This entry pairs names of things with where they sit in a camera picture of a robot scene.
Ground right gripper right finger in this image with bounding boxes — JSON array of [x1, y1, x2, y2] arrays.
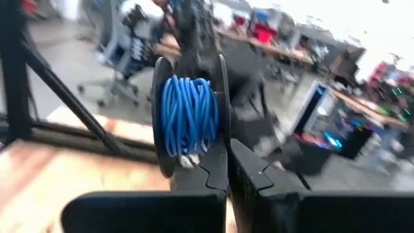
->
[[229, 138, 414, 233]]

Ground red storage bin rack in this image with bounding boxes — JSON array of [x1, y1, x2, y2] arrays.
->
[[367, 61, 414, 90]]

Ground wooden desk grey legs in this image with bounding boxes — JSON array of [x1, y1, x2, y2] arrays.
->
[[329, 86, 409, 166]]

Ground black plastic cable spool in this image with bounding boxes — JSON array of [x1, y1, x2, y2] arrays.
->
[[150, 53, 232, 179]]

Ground long blue cable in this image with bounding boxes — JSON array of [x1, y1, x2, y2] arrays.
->
[[160, 75, 221, 170]]

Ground black computer tower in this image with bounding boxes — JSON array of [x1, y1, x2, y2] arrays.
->
[[339, 124, 373, 160]]

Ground black crate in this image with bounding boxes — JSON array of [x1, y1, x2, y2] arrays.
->
[[280, 134, 332, 177]]

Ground black office chair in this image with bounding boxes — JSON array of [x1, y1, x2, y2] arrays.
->
[[76, 0, 157, 108]]

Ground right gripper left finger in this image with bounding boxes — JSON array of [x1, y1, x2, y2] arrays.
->
[[61, 138, 229, 233]]

